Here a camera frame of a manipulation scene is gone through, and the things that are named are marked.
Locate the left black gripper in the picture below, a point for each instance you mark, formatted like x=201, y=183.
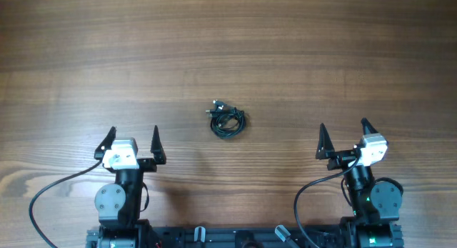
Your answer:
x=145, y=162

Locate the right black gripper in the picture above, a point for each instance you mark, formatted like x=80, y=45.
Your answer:
x=343, y=157

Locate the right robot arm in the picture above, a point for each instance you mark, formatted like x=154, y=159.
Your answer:
x=375, y=202

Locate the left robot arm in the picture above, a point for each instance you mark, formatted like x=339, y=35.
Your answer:
x=119, y=204

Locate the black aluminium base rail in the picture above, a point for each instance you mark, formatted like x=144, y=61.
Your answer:
x=246, y=236

